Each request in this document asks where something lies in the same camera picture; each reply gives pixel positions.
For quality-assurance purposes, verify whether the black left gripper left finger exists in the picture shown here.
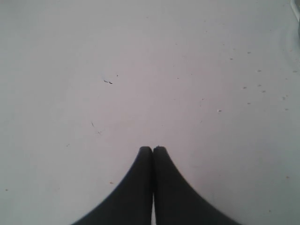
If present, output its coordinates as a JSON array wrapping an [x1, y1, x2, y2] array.
[[74, 146, 153, 225]]

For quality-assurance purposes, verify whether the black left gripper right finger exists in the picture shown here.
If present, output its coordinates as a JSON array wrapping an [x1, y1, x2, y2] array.
[[153, 146, 238, 225]]

